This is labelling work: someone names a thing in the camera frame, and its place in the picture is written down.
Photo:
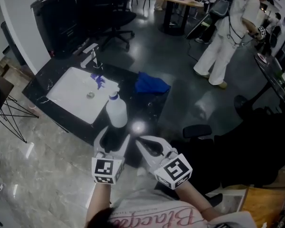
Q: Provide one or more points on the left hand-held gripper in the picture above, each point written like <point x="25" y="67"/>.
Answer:
<point x="107" y="167"/>

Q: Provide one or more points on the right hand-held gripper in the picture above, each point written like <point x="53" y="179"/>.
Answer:
<point x="174" y="171"/>

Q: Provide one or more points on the white spray bottle blue cap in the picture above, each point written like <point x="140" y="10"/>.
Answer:
<point x="116" y="113"/>

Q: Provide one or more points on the person's right forearm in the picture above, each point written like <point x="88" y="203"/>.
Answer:
<point x="194" y="198"/>

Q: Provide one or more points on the person's left forearm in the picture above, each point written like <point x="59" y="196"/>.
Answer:
<point x="98" y="201"/>

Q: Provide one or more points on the purple spray trigger head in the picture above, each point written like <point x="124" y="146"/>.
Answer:
<point x="98" y="79"/>

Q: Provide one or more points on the black marble vanity counter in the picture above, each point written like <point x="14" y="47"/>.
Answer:
<point x="142" y="108"/>

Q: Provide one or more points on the person's white printed shirt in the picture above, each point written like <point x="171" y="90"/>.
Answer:
<point x="171" y="212"/>

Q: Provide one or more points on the blue cloth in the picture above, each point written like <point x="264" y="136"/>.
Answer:
<point x="150" y="83"/>

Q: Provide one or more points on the white rectangular sink basin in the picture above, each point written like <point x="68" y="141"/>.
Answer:
<point x="71" y="91"/>

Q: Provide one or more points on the chrome faucet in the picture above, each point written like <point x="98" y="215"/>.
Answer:
<point x="90" y="56"/>

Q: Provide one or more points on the black armrest office chair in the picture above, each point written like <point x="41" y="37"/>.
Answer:
<point x="247" y="151"/>

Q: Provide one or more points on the black round stool base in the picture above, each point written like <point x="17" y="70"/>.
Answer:
<point x="242" y="107"/>

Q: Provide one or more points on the stacked wooden boxes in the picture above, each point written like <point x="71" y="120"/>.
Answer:
<point x="12" y="66"/>

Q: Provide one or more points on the leaning black flat screen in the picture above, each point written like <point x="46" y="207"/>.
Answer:
<point x="198" y="27"/>

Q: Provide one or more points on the black storage cabinet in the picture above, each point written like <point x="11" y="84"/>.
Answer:
<point x="54" y="20"/>

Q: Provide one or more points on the black glossy side table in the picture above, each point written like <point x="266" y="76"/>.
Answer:
<point x="273" y="77"/>

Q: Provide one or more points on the small red white plate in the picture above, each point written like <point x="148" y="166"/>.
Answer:
<point x="262" y="58"/>

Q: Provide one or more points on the round wooden table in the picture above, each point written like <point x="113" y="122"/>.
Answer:
<point x="178" y="0"/>

